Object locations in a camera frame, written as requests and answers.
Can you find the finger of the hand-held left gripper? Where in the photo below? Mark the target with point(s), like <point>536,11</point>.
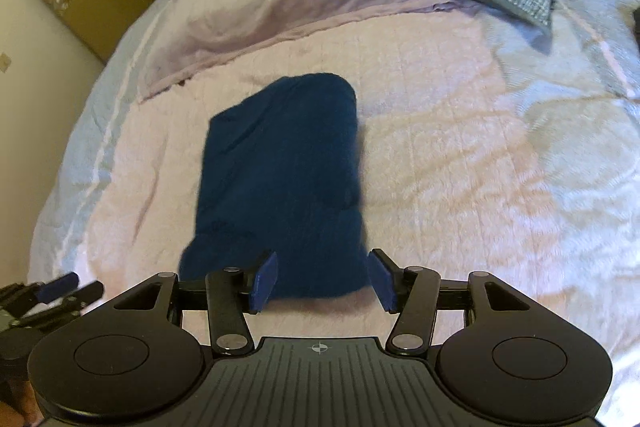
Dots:
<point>59,284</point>
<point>82,297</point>

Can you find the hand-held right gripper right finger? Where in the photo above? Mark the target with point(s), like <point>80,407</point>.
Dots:
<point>380,279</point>

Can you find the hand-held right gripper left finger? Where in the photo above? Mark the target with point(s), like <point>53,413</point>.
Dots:
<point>265,279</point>

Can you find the dark blue knit sweater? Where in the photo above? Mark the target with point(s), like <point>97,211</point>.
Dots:
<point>285,177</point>

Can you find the pink quilted bedspread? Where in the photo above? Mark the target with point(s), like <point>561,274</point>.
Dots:
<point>450,147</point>

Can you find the lilac bed sheet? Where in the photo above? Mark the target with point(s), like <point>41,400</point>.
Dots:
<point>260,22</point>

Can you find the white textured quilt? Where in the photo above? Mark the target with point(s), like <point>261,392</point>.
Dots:
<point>600,32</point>

